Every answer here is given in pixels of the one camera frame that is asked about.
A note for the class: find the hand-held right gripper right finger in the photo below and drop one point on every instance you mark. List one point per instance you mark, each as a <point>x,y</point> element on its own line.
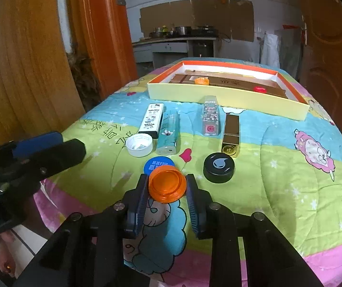
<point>193,207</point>

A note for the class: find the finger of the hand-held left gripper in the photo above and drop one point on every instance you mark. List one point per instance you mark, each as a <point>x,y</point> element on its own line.
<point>37,143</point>
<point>64,154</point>

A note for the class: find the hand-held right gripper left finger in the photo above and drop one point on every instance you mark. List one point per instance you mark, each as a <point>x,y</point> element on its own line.
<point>138,206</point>

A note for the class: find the orange plastic bottle cap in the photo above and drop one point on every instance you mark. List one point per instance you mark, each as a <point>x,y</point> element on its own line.
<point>201,81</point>
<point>167,186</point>

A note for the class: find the gold lighter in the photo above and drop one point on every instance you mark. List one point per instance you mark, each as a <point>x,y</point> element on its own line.
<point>231,136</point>

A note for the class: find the white cartoon lighter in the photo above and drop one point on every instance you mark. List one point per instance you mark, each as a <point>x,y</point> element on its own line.
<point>151,121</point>

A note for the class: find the yellow cardboard box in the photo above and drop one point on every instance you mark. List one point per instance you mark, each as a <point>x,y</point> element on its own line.
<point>219,104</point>

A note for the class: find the blue round bottle cap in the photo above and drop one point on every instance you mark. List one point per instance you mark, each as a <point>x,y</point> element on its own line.
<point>159,163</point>

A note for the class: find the black round cap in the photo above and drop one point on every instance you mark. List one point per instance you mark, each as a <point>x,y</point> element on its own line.
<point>219,167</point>

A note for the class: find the white plastic bottle cap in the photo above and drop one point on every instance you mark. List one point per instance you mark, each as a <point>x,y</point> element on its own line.
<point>139,145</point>

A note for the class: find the brown wooden wardrobe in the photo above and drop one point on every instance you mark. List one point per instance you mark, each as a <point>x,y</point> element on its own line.
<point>24,65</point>

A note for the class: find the dark straw broom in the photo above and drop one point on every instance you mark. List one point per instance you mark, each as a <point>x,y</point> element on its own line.
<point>84,77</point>

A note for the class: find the teal flower lighter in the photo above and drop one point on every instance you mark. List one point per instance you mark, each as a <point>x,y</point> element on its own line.
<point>167,133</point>

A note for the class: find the clear patterned lighter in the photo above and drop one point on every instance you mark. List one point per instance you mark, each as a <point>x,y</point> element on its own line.
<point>210,115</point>

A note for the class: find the printed sheep blanket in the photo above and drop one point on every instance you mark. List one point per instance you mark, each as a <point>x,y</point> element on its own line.
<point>278,161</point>

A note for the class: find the orange wooden door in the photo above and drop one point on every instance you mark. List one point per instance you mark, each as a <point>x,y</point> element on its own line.
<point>99,36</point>

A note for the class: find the red plastic bottle cap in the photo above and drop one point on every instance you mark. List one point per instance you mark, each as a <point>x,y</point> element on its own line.
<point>260,89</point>

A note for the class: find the grey kitchen counter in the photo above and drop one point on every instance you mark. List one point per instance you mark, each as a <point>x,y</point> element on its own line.
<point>165,47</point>

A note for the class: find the dark air fryer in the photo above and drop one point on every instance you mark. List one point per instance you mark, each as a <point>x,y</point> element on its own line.
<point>203,48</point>

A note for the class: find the steel pot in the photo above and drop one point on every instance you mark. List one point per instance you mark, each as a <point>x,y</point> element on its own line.
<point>182,30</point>

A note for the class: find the white plastic bag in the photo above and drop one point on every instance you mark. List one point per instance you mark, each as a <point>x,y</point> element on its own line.
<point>271,49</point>

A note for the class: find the black stove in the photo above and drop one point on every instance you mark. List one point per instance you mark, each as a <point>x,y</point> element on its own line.
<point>204,30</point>

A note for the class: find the carved brown wooden door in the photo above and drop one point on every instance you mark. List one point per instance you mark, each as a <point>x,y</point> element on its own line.
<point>332,50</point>

